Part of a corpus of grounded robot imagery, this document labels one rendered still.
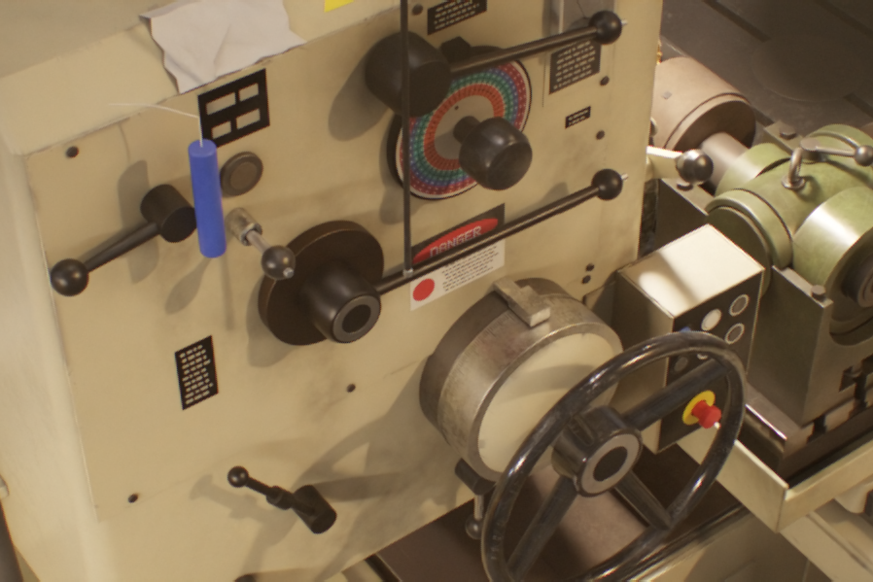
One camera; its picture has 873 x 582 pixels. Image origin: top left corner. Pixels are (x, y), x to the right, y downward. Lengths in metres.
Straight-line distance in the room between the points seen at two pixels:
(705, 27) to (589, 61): 1.30
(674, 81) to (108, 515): 1.10
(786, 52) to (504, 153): 1.46
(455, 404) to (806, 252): 0.60
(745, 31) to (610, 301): 1.10
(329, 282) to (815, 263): 0.81
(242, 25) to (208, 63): 0.05
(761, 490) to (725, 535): 0.40
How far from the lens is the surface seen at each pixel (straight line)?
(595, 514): 2.93
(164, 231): 1.69
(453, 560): 2.86
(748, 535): 3.05
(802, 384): 2.52
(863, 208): 2.46
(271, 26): 1.71
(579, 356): 2.08
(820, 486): 2.63
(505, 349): 2.04
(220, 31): 1.69
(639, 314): 2.23
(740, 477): 2.63
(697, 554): 2.96
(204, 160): 1.63
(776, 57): 3.22
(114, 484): 1.93
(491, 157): 1.82
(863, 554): 2.83
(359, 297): 1.84
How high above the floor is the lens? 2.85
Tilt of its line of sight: 43 degrees down
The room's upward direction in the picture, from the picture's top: straight up
